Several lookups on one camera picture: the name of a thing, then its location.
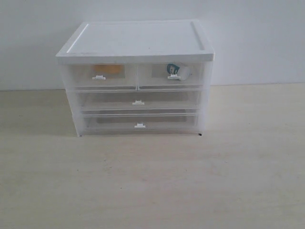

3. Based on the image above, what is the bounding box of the yellow wedge block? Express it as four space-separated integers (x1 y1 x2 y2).
94 65 123 74

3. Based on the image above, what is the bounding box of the white plastic drawer cabinet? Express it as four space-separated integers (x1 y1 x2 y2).
56 20 215 136

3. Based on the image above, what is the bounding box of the wide clear drawer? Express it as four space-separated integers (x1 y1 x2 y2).
78 91 202 111
80 112 201 135

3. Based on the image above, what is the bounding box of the middle wide clear drawer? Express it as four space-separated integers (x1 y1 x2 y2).
78 91 202 111

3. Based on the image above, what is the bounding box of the bottom wide clear drawer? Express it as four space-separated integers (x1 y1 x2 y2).
80 112 201 135

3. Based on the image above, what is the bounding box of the white pill bottle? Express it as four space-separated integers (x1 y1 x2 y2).
166 63 192 81

